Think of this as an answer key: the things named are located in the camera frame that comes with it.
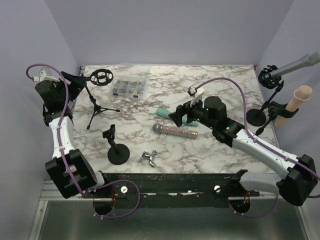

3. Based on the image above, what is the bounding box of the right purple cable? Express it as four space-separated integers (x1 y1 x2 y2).
194 76 320 218

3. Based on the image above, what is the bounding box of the black clip microphone stand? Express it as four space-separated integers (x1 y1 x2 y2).
255 101 299 136

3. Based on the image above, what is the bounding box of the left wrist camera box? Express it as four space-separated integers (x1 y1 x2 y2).
33 67 56 82

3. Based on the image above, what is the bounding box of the rhinestone mesh-head microphone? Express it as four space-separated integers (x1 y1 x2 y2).
152 123 198 139

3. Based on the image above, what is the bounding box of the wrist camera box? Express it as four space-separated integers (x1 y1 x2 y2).
187 82 205 107
33 67 56 82

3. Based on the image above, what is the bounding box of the silver grey microphone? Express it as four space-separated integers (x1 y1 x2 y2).
270 51 320 78

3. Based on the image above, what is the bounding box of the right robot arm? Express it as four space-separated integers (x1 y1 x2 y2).
169 96 318 206

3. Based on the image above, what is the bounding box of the black tripod shock-mount stand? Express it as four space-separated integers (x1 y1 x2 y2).
85 68 121 130

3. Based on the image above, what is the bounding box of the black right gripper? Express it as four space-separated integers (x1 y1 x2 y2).
168 94 216 130

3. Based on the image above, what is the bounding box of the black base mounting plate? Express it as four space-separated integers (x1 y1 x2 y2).
92 170 259 215

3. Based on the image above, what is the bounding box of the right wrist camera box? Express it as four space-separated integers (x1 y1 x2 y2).
187 82 205 107

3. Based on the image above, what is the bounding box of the black shock-mount round-base stand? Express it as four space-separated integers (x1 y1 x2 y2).
245 64 285 127

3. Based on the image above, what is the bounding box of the chrome faucet piece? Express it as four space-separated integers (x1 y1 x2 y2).
139 150 157 168

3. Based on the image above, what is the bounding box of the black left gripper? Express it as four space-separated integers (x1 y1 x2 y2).
54 71 87 105

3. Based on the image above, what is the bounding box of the mint green microphone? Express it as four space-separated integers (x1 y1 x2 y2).
156 107 200 127

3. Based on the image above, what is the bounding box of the beige pink microphone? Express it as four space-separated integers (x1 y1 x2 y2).
274 85 313 128

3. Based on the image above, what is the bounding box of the black round-base clip stand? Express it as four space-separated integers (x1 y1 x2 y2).
102 124 130 166

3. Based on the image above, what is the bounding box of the clear plastic screw box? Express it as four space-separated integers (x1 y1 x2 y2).
109 75 147 100

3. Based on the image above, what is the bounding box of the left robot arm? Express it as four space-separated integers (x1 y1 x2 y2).
34 67 111 199

